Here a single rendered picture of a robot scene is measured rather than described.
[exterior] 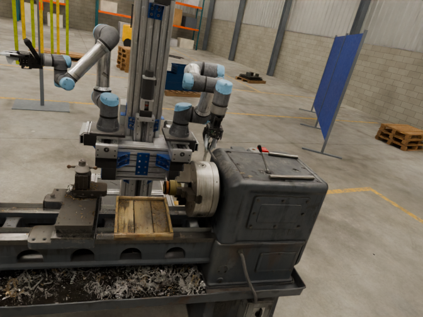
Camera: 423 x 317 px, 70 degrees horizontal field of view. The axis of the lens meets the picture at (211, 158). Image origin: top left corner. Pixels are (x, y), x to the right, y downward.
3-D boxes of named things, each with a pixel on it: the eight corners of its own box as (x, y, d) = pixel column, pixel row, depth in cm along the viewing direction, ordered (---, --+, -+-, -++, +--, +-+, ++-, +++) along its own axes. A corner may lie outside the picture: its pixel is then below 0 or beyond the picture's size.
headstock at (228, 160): (277, 199, 224) (293, 151, 208) (312, 243, 182) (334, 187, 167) (200, 197, 206) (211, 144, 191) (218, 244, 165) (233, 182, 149)
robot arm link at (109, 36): (129, 39, 186) (71, 96, 180) (122, 37, 194) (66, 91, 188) (116, 23, 178) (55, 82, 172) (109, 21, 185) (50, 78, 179)
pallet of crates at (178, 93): (191, 90, 936) (195, 64, 905) (204, 97, 877) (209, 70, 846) (154, 88, 870) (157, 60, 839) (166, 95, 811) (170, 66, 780)
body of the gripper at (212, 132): (206, 139, 144) (211, 116, 139) (204, 131, 152) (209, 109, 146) (221, 141, 146) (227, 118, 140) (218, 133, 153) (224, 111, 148)
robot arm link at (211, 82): (206, 73, 149) (207, 79, 140) (228, 77, 151) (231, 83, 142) (203, 88, 153) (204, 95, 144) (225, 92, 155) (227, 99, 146)
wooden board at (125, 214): (165, 202, 192) (166, 197, 191) (172, 239, 161) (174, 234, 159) (116, 200, 183) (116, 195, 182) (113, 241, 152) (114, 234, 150)
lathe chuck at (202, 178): (195, 194, 194) (204, 151, 179) (204, 229, 168) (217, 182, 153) (181, 193, 191) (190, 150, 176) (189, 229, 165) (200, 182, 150)
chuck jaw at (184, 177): (194, 183, 175) (194, 163, 178) (196, 182, 170) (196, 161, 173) (174, 183, 171) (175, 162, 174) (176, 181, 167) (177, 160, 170)
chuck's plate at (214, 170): (200, 194, 195) (210, 151, 180) (211, 229, 169) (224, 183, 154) (195, 194, 194) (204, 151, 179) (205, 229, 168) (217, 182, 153)
